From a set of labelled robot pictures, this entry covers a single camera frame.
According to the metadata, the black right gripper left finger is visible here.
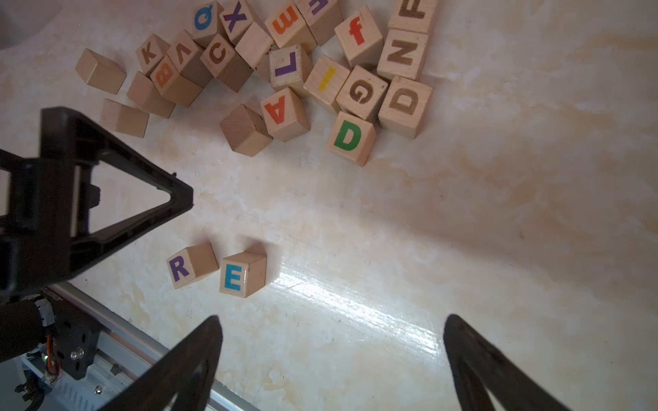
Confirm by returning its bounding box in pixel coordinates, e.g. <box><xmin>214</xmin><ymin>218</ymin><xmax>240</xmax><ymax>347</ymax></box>
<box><xmin>103</xmin><ymin>315</ymin><xmax>223</xmax><ymax>410</ymax></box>

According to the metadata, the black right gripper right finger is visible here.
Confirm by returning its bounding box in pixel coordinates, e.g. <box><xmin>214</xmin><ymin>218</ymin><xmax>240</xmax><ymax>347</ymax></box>
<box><xmin>443</xmin><ymin>314</ymin><xmax>567</xmax><ymax>410</ymax></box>

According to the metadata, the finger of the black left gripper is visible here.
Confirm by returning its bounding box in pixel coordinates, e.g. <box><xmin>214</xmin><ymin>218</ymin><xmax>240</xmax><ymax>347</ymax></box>
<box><xmin>1</xmin><ymin>106</ymin><xmax>194</xmax><ymax>296</ymax></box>

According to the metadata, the wooden block letter R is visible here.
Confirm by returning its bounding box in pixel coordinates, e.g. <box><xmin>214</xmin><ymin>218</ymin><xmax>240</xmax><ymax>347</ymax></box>
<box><xmin>166</xmin><ymin>242</ymin><xmax>219</xmax><ymax>289</ymax></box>

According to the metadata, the wooden block letter E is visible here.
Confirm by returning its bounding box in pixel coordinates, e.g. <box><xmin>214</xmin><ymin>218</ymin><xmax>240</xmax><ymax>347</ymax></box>
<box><xmin>219</xmin><ymin>252</ymin><xmax>267</xmax><ymax>298</ymax></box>

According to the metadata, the wooden block green D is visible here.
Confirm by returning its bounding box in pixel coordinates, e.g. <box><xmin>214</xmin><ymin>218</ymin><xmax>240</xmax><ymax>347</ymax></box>
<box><xmin>326</xmin><ymin>111</ymin><xmax>376</xmax><ymax>167</ymax></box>

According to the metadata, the wooden block letter G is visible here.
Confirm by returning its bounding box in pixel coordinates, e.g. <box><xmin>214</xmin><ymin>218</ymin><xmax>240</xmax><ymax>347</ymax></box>
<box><xmin>336</xmin><ymin>65</ymin><xmax>389</xmax><ymax>123</ymax></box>

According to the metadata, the wooden block letter N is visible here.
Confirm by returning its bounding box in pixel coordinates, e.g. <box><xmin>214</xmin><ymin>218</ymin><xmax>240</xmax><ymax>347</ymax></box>
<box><xmin>376</xmin><ymin>29</ymin><xmax>429</xmax><ymax>80</ymax></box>

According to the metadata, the wooden block orange B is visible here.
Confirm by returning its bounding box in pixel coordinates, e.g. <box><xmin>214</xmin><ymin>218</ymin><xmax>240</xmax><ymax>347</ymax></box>
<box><xmin>150</xmin><ymin>56</ymin><xmax>203</xmax><ymax>107</ymax></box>

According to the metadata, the wooden block brown K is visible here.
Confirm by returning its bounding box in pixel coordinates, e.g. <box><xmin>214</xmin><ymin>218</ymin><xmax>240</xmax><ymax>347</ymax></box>
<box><xmin>135</xmin><ymin>34</ymin><xmax>171</xmax><ymax>76</ymax></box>

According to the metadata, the plain wooden block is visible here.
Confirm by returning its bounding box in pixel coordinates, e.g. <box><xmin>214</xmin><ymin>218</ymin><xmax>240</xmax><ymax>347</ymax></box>
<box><xmin>219</xmin><ymin>104</ymin><xmax>273</xmax><ymax>158</ymax></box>

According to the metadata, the wooden block brown C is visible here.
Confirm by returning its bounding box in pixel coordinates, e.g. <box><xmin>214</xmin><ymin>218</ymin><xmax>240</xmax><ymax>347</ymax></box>
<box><xmin>200</xmin><ymin>34</ymin><xmax>254</xmax><ymax>92</ymax></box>

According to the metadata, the wooden block red A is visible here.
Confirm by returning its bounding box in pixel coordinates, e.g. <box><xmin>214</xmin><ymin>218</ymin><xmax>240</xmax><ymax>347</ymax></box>
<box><xmin>260</xmin><ymin>87</ymin><xmax>311</xmax><ymax>142</ymax></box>

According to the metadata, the wooden block blue Q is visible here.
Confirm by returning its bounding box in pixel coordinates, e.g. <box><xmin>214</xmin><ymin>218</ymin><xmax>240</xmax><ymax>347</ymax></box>
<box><xmin>190</xmin><ymin>1</ymin><xmax>227</xmax><ymax>48</ymax></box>

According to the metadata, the wooden block brown D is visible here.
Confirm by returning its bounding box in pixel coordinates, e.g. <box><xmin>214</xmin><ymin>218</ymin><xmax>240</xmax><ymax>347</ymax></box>
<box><xmin>378</xmin><ymin>76</ymin><xmax>434</xmax><ymax>140</ymax></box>

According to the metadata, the wooden block purple X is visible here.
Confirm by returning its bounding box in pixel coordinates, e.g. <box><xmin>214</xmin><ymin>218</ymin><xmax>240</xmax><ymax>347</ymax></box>
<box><xmin>219</xmin><ymin>0</ymin><xmax>262</xmax><ymax>46</ymax></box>

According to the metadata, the wooden block purple L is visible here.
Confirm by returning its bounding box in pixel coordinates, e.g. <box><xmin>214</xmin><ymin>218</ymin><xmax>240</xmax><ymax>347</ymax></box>
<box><xmin>269</xmin><ymin>44</ymin><xmax>313</xmax><ymax>99</ymax></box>

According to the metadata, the wooden block orange m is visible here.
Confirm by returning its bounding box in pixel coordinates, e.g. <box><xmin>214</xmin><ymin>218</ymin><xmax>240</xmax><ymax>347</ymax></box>
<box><xmin>265</xmin><ymin>1</ymin><xmax>318</xmax><ymax>54</ymax></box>

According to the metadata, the wooden block yellow I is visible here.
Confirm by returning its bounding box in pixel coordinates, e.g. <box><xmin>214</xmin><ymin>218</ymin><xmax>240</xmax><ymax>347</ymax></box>
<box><xmin>303</xmin><ymin>55</ymin><xmax>351</xmax><ymax>115</ymax></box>

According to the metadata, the wooden block red f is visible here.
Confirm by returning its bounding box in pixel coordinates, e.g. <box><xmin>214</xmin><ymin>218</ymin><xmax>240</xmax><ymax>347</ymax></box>
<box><xmin>334</xmin><ymin>5</ymin><xmax>384</xmax><ymax>70</ymax></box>

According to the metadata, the wooden block brown F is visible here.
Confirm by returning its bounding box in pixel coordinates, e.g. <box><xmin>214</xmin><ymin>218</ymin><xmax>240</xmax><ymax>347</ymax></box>
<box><xmin>387</xmin><ymin>0</ymin><xmax>439</xmax><ymax>34</ymax></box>

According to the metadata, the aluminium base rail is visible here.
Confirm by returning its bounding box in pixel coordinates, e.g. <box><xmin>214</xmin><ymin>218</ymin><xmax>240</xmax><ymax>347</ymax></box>
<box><xmin>1</xmin><ymin>284</ymin><xmax>254</xmax><ymax>410</ymax></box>

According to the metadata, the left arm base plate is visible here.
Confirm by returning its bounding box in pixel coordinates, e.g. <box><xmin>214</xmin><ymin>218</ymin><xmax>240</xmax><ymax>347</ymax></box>
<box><xmin>46</xmin><ymin>293</ymin><xmax>103</xmax><ymax>380</ymax></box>

